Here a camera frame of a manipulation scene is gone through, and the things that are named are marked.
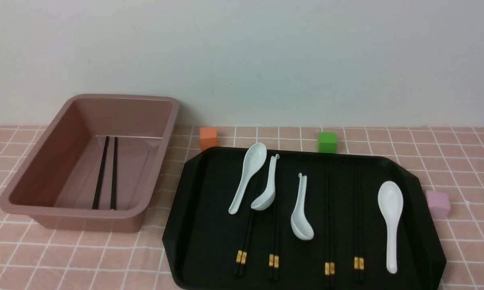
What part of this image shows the black chopstick gold band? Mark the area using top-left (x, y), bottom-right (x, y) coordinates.
top-left (328, 171), bottom-right (335, 290)
top-left (268, 169), bottom-right (275, 281)
top-left (272, 170), bottom-right (280, 283)
top-left (234, 173), bottom-right (258, 275)
top-left (235, 173), bottom-right (263, 277)
top-left (324, 171), bottom-right (332, 290)
top-left (353, 170), bottom-right (360, 283)
top-left (356, 170), bottom-right (365, 284)

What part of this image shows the white ceramic spoon far left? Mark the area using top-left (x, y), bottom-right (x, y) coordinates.
top-left (228, 143), bottom-right (266, 215)

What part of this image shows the white ceramic spoon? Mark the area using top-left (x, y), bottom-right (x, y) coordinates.
top-left (251, 154), bottom-right (280, 211)
top-left (378, 180), bottom-right (403, 274)
top-left (291, 173), bottom-right (314, 241)
top-left (228, 143), bottom-right (266, 215)

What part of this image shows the orange cube block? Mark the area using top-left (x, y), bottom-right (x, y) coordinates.
top-left (199, 127), bottom-right (219, 151)

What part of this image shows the green cube block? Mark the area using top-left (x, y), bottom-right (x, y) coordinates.
top-left (317, 132), bottom-right (338, 153)

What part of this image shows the black plastic tray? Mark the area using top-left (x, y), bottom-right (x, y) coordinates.
top-left (162, 147), bottom-right (447, 290)

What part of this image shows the black chopstick in bin right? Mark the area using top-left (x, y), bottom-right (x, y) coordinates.
top-left (110, 137), bottom-right (118, 211)

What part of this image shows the black chopstick in bin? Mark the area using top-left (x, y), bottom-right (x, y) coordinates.
top-left (92, 136), bottom-right (109, 210)
top-left (110, 137), bottom-right (118, 211)

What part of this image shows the pink plastic bin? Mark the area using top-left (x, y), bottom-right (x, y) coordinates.
top-left (0, 94), bottom-right (181, 233)

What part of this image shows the white ceramic spoon right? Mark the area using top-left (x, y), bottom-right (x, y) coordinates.
top-left (378, 180), bottom-right (403, 274)

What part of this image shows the black chopstick in bin left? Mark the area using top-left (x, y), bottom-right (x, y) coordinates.
top-left (92, 136), bottom-right (109, 210)

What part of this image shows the pink cube block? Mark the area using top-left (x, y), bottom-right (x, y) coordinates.
top-left (425, 190), bottom-right (451, 219)

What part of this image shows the pink checkered tablecloth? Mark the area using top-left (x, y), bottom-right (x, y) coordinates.
top-left (0, 125), bottom-right (484, 290)

